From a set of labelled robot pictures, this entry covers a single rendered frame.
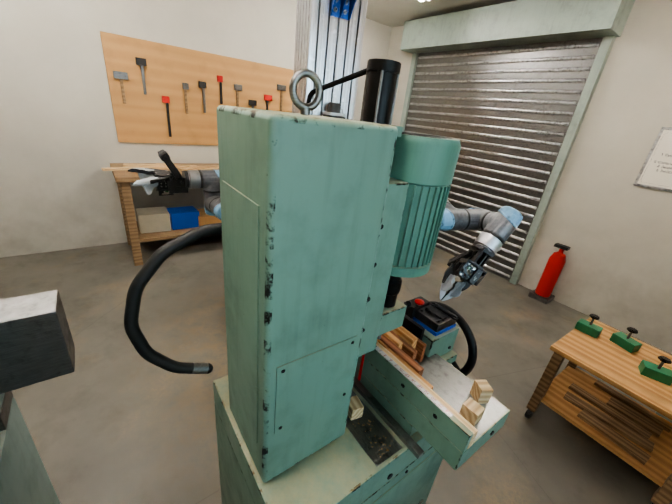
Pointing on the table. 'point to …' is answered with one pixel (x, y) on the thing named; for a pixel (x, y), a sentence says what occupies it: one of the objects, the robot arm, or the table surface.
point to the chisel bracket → (392, 317)
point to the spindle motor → (422, 197)
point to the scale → (415, 383)
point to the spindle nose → (392, 291)
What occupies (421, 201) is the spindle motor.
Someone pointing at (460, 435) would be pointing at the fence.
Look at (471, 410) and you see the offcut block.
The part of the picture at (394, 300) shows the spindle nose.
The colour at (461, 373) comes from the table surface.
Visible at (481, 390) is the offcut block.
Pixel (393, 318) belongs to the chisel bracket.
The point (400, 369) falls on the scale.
